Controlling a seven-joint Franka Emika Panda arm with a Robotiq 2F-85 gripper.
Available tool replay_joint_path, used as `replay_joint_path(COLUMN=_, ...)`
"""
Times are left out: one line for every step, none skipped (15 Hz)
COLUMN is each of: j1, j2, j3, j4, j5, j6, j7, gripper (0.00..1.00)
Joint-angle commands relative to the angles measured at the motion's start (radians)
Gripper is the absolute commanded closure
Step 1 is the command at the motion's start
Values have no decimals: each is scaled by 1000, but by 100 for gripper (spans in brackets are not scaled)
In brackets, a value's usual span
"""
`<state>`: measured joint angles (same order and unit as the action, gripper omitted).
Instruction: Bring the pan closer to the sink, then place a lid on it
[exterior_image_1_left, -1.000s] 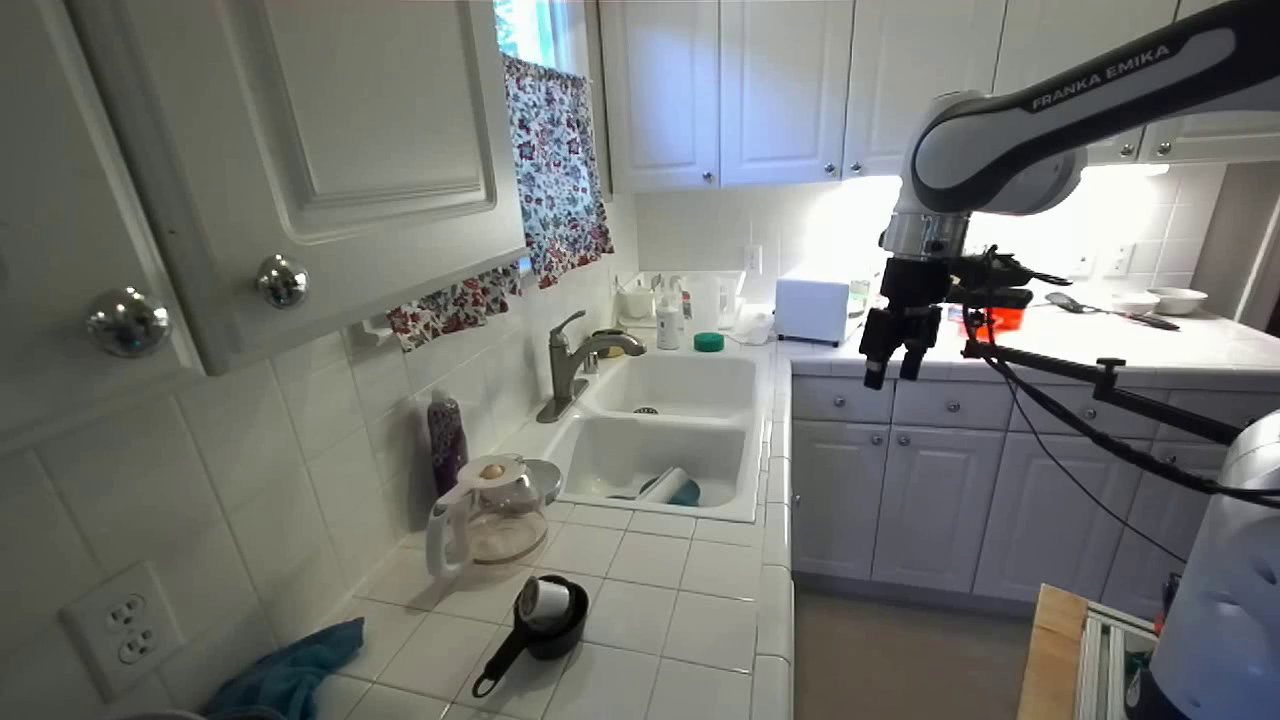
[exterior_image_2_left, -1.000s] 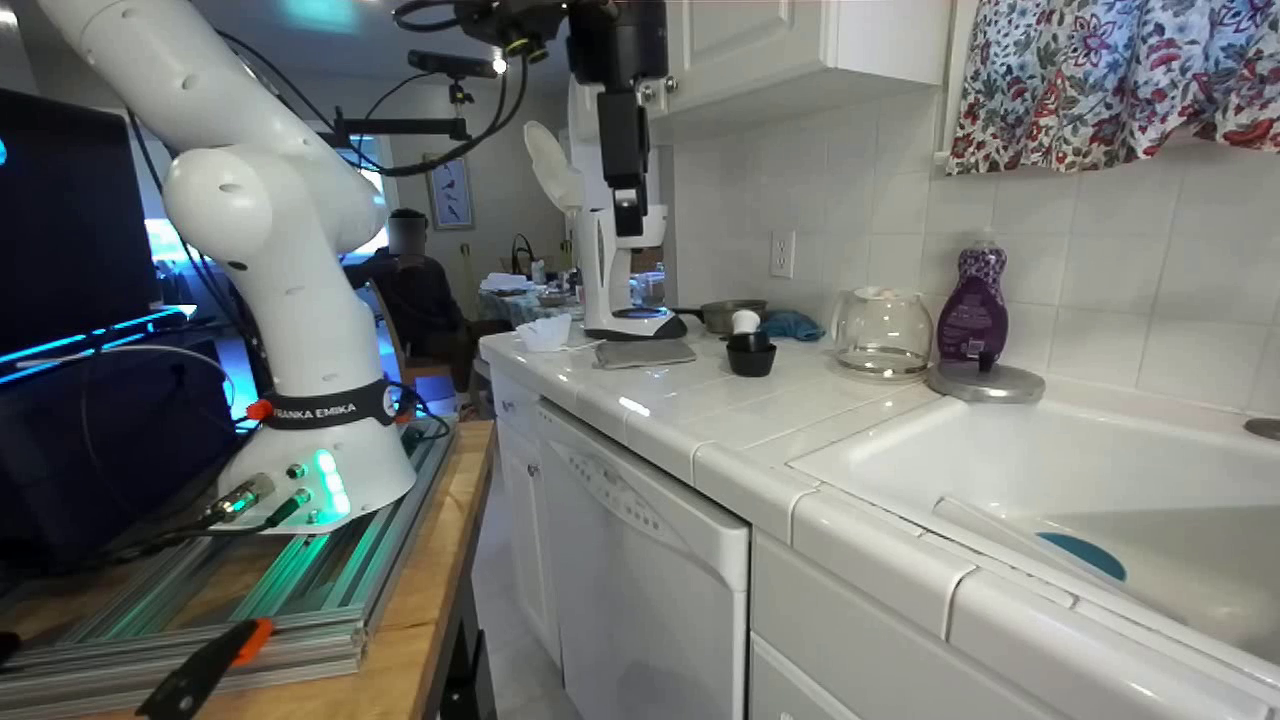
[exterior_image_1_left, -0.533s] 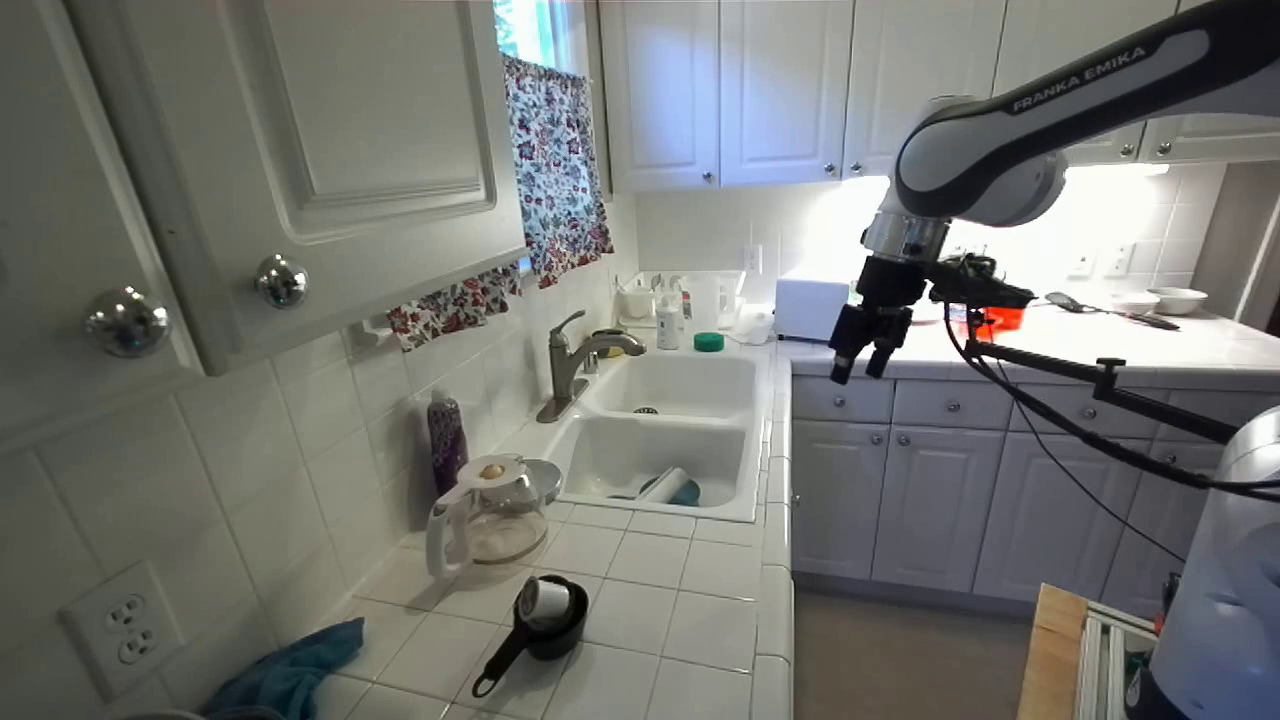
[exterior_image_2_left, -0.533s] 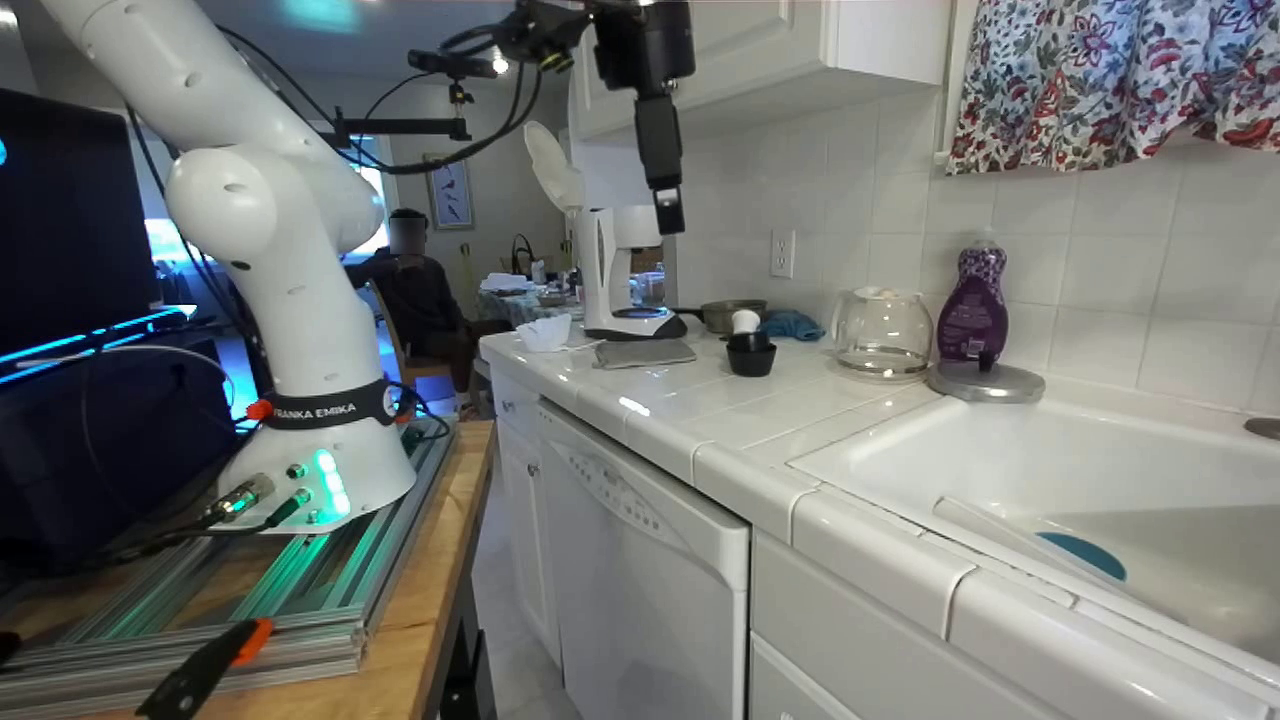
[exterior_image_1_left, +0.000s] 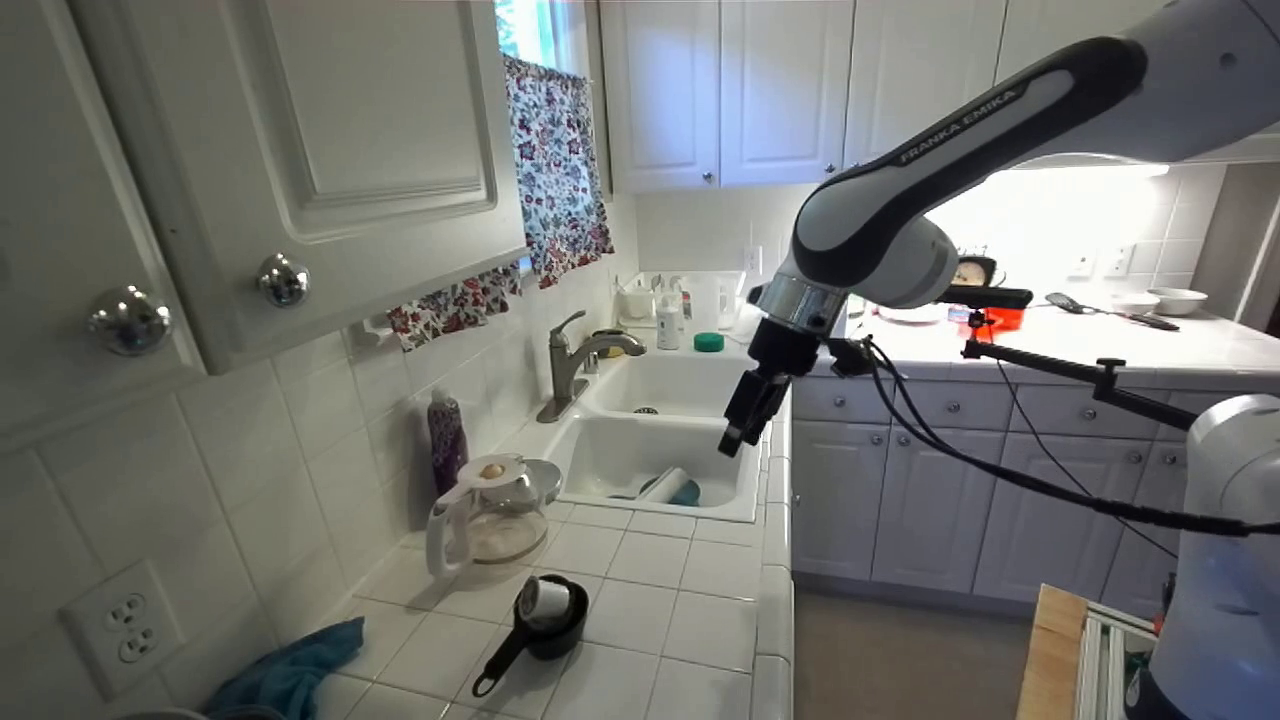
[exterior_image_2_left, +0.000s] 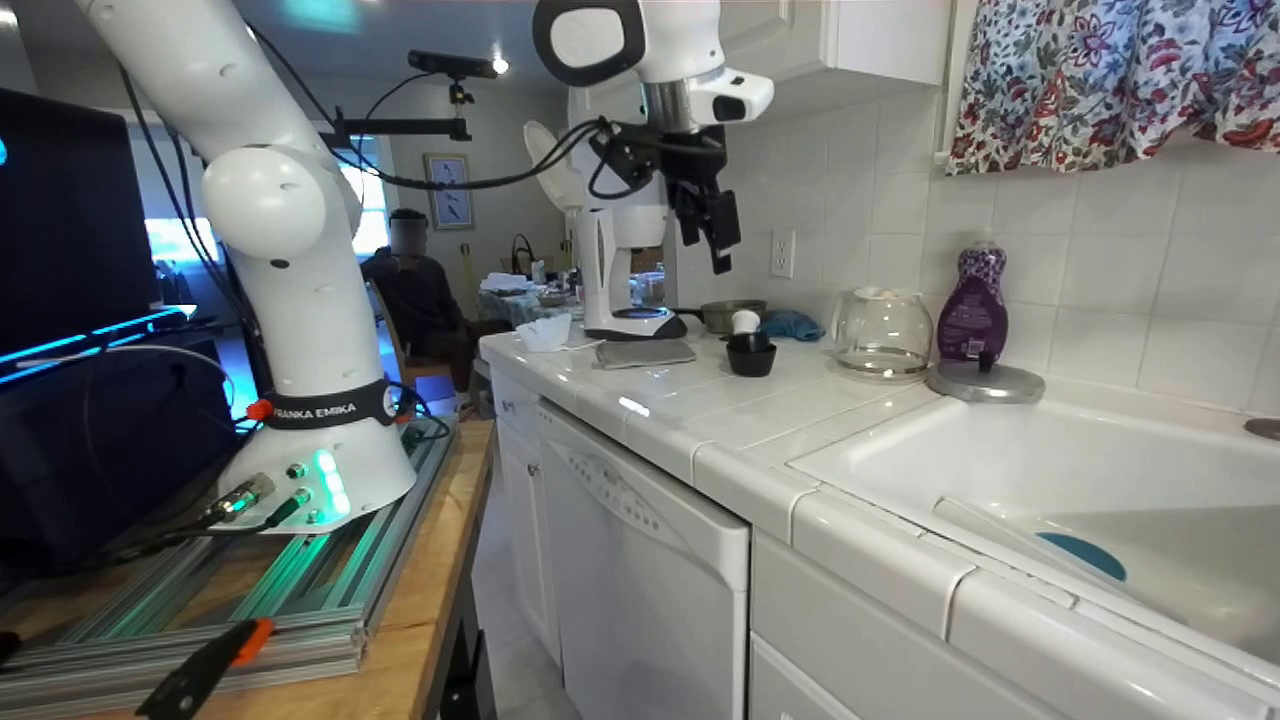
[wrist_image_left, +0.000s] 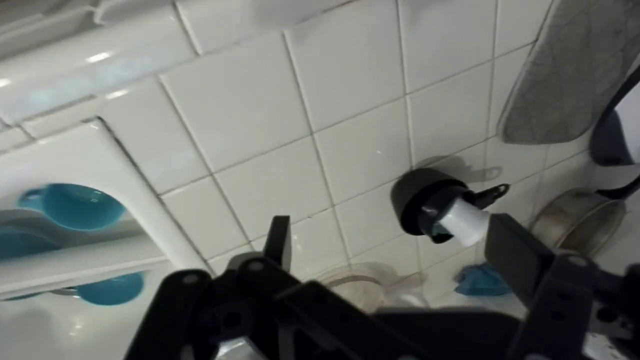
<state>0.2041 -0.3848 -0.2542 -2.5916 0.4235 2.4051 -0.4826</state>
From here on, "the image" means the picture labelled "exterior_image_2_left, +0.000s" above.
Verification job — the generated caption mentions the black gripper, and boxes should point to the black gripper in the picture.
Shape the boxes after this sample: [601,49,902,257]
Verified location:
[656,122,749,278]

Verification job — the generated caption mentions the white kitchen sink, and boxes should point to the white kitchen sink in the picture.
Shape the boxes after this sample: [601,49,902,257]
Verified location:
[792,396,1280,672]

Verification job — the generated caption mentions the blue terry towel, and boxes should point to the blue terry towel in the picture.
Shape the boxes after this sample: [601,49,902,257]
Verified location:
[757,306,826,347]

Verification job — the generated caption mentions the white coffee maker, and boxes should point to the white coffee maker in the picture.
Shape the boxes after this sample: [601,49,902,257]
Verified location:
[520,115,690,343]

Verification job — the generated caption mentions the glass coffee carafe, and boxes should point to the glass coffee carafe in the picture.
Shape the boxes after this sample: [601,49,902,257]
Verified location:
[830,282,936,380]

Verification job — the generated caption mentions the white upper cabinet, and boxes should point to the white upper cabinet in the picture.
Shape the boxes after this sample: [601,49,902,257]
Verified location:
[714,0,958,92]

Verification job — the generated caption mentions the purple dish soap bottle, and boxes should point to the purple dish soap bottle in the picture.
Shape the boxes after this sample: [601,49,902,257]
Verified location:
[933,241,1016,376]

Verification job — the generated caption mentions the seated person in dark clothes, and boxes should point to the seated person in dark clothes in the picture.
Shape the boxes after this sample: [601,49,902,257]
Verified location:
[361,205,482,400]

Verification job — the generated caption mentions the white dishwasher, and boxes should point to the white dishwasher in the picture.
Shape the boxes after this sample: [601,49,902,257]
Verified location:
[532,396,757,720]

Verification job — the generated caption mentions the white lower cabinets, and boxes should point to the white lower cabinets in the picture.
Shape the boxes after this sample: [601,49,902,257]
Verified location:
[482,355,1280,720]

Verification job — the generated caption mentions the floral window curtain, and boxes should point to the floral window curtain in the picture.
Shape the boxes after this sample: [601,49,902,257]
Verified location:
[940,0,1280,178]

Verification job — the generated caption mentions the black computer monitor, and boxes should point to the black computer monitor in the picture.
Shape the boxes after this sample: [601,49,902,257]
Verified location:
[0,85,247,581]

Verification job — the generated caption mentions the white wall outlet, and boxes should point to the white wall outlet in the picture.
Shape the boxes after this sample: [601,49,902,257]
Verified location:
[765,226,802,282]

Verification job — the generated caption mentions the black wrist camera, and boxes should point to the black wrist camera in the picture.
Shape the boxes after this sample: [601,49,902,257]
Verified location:
[584,121,664,207]

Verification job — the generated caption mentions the framed wall picture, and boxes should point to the framed wall picture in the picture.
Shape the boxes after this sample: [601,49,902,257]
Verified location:
[422,146,478,235]

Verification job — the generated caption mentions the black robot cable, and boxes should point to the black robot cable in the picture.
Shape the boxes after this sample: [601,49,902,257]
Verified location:
[247,20,619,195]

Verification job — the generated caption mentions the black camera on boom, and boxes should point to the black camera on boom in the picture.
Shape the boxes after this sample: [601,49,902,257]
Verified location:
[317,49,501,146]

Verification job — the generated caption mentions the aluminium base frame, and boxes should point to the aluminium base frame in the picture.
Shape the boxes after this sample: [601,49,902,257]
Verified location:
[0,419,458,689]

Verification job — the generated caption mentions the orange handled black clamp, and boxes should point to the orange handled black clamp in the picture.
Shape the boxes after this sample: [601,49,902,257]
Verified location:
[133,613,278,720]

